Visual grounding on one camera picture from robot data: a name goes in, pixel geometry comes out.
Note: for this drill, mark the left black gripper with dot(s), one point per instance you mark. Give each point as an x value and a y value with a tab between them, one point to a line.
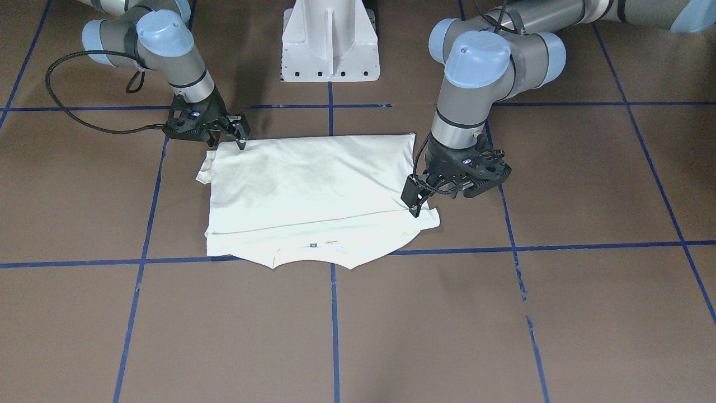
438	158

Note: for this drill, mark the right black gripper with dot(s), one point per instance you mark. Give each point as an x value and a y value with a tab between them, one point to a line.
214	108

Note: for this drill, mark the cream long-sleeve printed shirt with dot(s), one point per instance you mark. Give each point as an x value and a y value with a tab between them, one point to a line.
335	199

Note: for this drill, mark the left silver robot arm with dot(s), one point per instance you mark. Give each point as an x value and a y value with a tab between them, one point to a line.
502	53

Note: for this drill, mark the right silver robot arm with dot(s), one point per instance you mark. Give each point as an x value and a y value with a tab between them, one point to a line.
153	36

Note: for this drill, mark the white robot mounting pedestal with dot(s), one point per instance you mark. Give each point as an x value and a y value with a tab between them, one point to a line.
329	41

